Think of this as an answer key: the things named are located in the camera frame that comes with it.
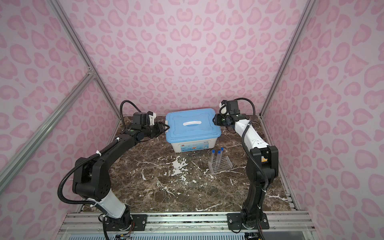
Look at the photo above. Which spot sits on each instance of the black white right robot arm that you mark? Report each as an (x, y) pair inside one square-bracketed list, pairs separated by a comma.
[(260, 175)]

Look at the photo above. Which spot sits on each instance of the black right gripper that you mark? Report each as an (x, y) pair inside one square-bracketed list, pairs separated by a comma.
[(217, 119)]

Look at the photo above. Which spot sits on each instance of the white plastic storage bin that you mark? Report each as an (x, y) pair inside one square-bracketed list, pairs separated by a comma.
[(192, 145)]

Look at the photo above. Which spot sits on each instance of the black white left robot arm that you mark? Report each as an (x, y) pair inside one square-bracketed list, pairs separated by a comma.
[(89, 182)]

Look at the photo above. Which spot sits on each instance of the blue plastic bin lid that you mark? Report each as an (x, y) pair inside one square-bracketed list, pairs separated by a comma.
[(204, 115)]

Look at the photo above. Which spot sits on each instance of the blue capped test tube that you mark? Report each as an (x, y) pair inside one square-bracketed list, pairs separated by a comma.
[(217, 164), (222, 154), (212, 158)]

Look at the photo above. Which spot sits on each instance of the clear test tube rack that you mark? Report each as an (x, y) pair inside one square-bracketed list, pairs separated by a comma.
[(225, 164)]

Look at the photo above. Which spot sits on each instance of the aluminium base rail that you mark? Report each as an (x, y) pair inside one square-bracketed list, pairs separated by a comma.
[(290, 225)]

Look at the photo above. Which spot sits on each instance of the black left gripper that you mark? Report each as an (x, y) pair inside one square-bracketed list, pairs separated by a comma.
[(160, 128)]

